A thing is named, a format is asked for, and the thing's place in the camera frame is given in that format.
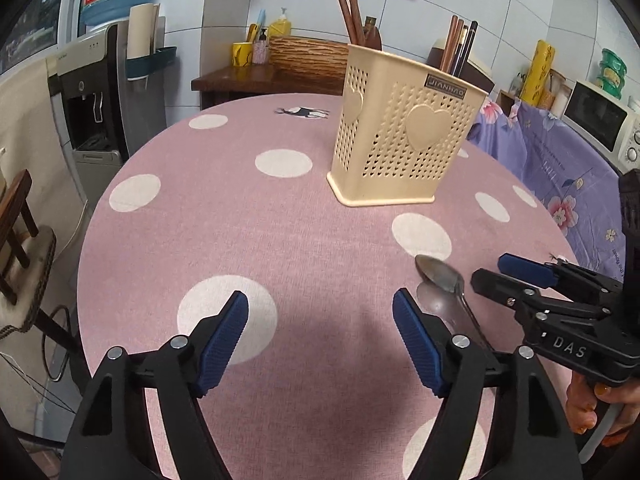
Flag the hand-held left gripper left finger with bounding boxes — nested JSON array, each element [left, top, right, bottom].
[[62, 290, 249, 480]]

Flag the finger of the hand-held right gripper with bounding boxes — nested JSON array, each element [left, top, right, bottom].
[[498, 254, 623, 301], [472, 268, 566, 311]]

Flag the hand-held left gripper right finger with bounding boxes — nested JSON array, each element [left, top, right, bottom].
[[392, 287, 586, 480]]

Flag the metal spoon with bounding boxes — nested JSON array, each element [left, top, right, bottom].
[[416, 282, 496, 356], [415, 254, 498, 356]]

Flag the cream perforated utensil holder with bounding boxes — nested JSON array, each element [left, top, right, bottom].
[[326, 44, 488, 208]]

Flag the person's right hand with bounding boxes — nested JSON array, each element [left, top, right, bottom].
[[567, 377, 640, 448]]

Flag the purple floral cloth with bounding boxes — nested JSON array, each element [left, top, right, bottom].
[[467, 100, 631, 281]]

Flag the white microwave oven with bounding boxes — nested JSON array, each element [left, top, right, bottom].
[[562, 80, 640, 171]]

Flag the yellow wrapped roll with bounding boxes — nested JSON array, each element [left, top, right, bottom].
[[520, 40, 556, 106]]

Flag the woven chair cushion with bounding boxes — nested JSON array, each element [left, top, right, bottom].
[[0, 225, 57, 341]]

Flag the stack of green containers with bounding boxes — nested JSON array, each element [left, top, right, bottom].
[[597, 49, 627, 98]]

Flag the wooden chair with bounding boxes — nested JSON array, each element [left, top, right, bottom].
[[0, 170, 38, 306]]

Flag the dark wooden side table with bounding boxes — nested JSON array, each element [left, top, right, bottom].
[[191, 62, 346, 111]]

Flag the water dispenser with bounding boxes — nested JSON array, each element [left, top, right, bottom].
[[47, 22, 168, 201]]

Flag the wicker basket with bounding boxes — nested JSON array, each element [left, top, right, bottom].
[[268, 36, 350, 83]]

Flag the yellow soap pump bottle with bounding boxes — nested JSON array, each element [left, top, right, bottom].
[[268, 7, 292, 37]]

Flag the beige roll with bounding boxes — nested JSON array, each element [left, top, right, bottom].
[[127, 3, 161, 58]]

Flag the black cable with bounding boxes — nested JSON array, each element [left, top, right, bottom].
[[39, 305, 76, 382]]

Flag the teal wall organizer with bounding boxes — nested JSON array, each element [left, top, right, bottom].
[[125, 46, 177, 81]]

